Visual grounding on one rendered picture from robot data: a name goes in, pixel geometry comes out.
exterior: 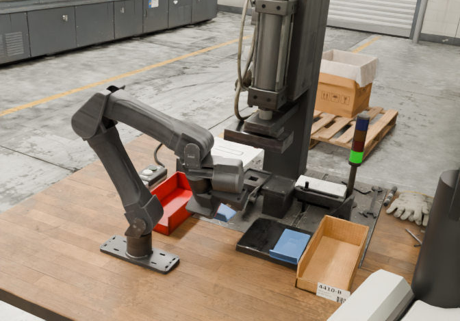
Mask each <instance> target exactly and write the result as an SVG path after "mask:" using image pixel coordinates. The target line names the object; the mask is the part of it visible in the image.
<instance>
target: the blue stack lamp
mask: <svg viewBox="0 0 460 321"><path fill-rule="evenodd" d="M369 121H370V119H368V120H364V119H360V118H357V119H356V123H355V128H356V129H358V130H362V131H366V130H368V126H369Z"/></svg>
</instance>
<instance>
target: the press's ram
mask: <svg viewBox="0 0 460 321"><path fill-rule="evenodd" d="M298 107H299V102H296V101H289V100H287V101H286V104H285V105H284V106H281V107H280V108H279V110H277V112H272V110H271V109H268V108H264V107H258V109H259V110H258V111H257V112H255V113H254V114H253V115H252V116H250V117H249V118H247V119H246V120H238V119H237V120H236V121H234V122H233V123H231V124H230V125H229V126H227V127H226V128H224V138H223V140H226V141H229V142H235V143H238V144H243V145H247V146H251V147H254V149H263V150H267V151H272V152H275V153H280V154H282V153H283V152H284V150H286V148H287V147H289V145H291V143H292V142H293V136H294V131H291V130H287V129H284V127H283V126H281V125H282V124H283V123H284V122H285V121H286V120H287V119H289V118H290V117H291V116H292V115H293V114H294V113H295V112H296V111H298Z"/></svg>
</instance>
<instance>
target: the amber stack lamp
mask: <svg viewBox="0 0 460 321"><path fill-rule="evenodd" d="M367 132H368V130H366V131H362V130H358V129H356V128H355V130H354V135H353V139H354V140H356V141H359V142H364V141H366V136H367Z"/></svg>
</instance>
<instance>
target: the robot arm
mask: <svg viewBox="0 0 460 321"><path fill-rule="evenodd" d="M118 121H119V122H121V123H124V124H126V125H128V126H130V127H132V128H134V129H136V130H138V131H140V132H142V133H144V134H146V135H148V136H150V137H152V138H153V139H155V140H157V141H158V142H161V143H162V144H163V145H165V146H166V147H167V148H168V149H170V150H171V151H174V155H176V156H178V157H180V158H182V159H184V162H185V167H186V169H185V175H186V178H187V180H188V183H189V186H190V189H191V191H192V195H191V197H190V200H189V201H188V203H187V205H186V211H187V212H190V213H192V214H193V213H196V214H200V215H203V217H205V218H207V219H210V220H212V219H213V218H214V217H215V216H216V214H217V212H218V210H219V208H220V206H221V204H224V205H226V206H228V207H230V208H231V209H233V210H234V211H236V212H238V211H242V210H243V209H245V207H246V204H247V203H248V200H247V199H248V196H249V193H248V188H246V187H243V185H244V169H243V161H242V160H241V159H233V158H226V157H222V156H219V155H212V148H213V146H214V137H213V135H212V133H211V132H210V131H208V130H207V129H205V128H203V127H201V126H199V125H197V124H195V123H192V124H190V123H188V122H186V121H184V120H180V119H177V118H174V117H172V116H169V115H167V114H165V113H163V112H161V111H159V110H157V109H155V108H154V107H151V106H150V105H147V104H146V103H143V102H141V101H140V100H138V99H136V98H135V97H133V96H131V95H130V94H129V93H128V92H126V91H125V84H123V83H121V82H119V81H117V82H116V83H114V84H112V85H110V86H108V87H107V88H106V89H102V90H100V91H98V92H96V93H94V94H93V95H92V96H91V97H90V98H89V99H88V100H87V101H86V102H85V103H84V104H83V105H82V106H81V107H80V108H79V109H78V110H77V111H76V112H75V113H74V114H73V115H72V117H71V127H72V129H73V131H74V132H75V133H76V134H77V135H78V136H79V137H81V138H82V140H83V141H87V143H88V144H89V146H90V148H91V149H93V151H94V152H95V153H96V154H97V156H98V158H99V159H100V160H101V163H102V164H103V166H104V168H105V170H106V172H107V173H108V175H109V177H110V179H111V180H112V183H113V184H114V186H115V188H116V190H117V192H118V195H119V197H120V199H121V201H122V205H123V208H124V210H125V213H124V216H125V217H126V219H127V222H128V223H129V227H127V228H126V231H125V236H126V237H122V236H119V235H113V236H112V237H111V238H110V239H108V240H107V241H106V242H104V243H103V244H102V245H100V251H101V252H102V253H105V254H108V255H111V256H113V257H117V258H119V259H122V260H125V261H128V262H130V263H133V264H135V265H138V266H142V267H143V268H147V269H149V270H152V271H155V272H158V273H160V274H168V273H169V272H170V271H171V270H172V269H173V268H174V267H175V266H176V265H177V264H178V263H179V256H178V255H174V254H172V253H168V252H166V251H162V250H160V249H157V248H154V247H153V246H152V230H153V228H154V227H155V226H156V224H157V223H158V222H159V221H160V220H161V219H162V217H163V215H164V209H163V207H162V204H161V203H160V201H159V199H158V197H157V195H156V194H155V195H152V194H151V192H150V190H149V189H148V188H147V187H146V186H145V184H144V183H143V181H142V180H141V178H140V176H139V174H138V172H137V170H136V169H135V167H134V165H133V163H132V161H131V160H130V158H129V156H128V154H127V152H126V150H125V148H124V146H123V143H122V141H121V139H120V135H119V132H118V130H117V128H116V125H117V124H118Z"/></svg>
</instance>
